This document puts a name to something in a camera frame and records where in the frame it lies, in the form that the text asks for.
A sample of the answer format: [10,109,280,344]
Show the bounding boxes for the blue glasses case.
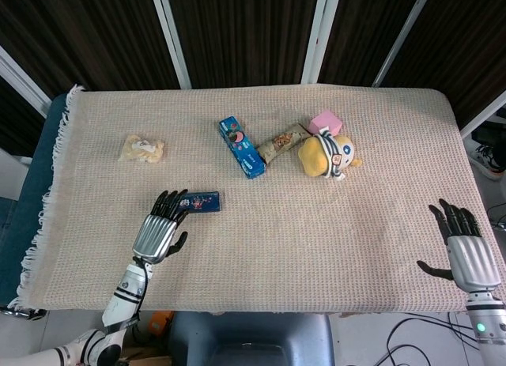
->
[176,191,223,215]

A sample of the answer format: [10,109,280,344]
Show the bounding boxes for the blue Oreo cookie box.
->
[218,115,266,180]

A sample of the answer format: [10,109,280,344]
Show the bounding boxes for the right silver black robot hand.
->
[417,198,502,292]

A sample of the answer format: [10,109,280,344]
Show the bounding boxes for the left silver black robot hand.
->
[132,189,189,264]

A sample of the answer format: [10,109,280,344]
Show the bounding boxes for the blue grey chair seat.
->
[168,311,335,366]

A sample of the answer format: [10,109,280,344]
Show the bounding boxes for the pink small box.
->
[308,109,343,136]

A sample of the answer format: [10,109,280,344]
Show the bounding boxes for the black white sneaker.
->
[474,142,506,181]

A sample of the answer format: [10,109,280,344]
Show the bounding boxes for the beige waffle blanket with fringe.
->
[7,84,489,316]

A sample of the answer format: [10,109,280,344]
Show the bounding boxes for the white partition frame post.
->
[371,0,436,89]
[460,100,506,140]
[0,45,52,119]
[300,0,342,85]
[149,0,193,89]

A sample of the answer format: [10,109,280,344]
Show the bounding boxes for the yellow plush toy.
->
[297,126,364,182]

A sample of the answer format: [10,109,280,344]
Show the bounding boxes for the teal blue mattress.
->
[0,92,69,308]

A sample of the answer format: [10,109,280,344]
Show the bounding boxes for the black floor cables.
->
[385,314,506,366]

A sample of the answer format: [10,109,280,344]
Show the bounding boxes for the black metal bracket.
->
[0,305,47,322]

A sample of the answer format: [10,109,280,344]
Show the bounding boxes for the orange object under table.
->
[148,311,175,336]

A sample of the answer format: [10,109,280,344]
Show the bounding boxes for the brown snack wrapper pack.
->
[256,122,313,164]

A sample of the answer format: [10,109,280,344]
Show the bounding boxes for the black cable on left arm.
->
[133,257,154,331]

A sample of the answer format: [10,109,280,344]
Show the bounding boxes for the clear bag of yellow snacks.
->
[117,134,166,165]

